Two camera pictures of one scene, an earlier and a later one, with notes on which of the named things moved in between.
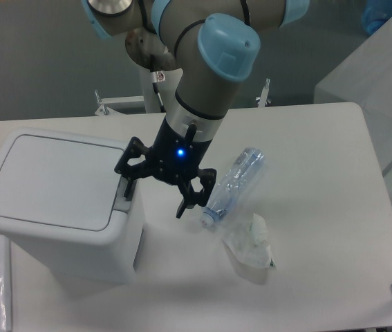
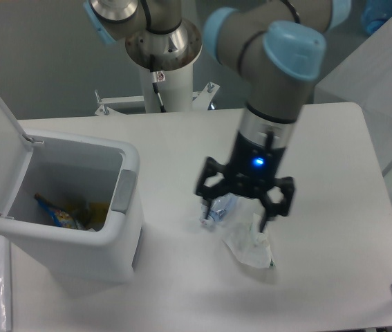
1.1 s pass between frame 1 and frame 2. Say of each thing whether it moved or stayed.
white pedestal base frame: stayed
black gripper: moved
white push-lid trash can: moved
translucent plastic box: stayed
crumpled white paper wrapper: stayed
